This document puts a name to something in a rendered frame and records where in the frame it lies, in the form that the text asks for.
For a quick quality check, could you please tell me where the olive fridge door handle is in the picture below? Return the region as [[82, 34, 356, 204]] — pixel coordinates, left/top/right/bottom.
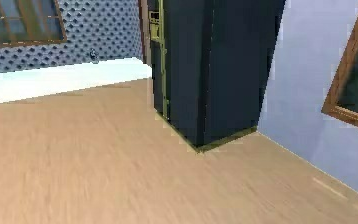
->
[[157, 0, 169, 120]]

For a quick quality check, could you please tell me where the small dark wall fixture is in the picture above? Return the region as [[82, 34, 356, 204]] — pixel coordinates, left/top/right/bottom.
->
[[89, 48, 100, 63]]

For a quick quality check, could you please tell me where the black fridge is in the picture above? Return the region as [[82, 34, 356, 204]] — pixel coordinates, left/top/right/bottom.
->
[[146, 0, 287, 154]]

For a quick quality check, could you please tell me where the white kitchen counter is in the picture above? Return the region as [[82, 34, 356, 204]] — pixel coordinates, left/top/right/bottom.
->
[[0, 56, 153, 106]]

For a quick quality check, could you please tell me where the brown framed window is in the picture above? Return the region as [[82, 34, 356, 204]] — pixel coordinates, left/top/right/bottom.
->
[[0, 0, 68, 49], [321, 0, 358, 132]]

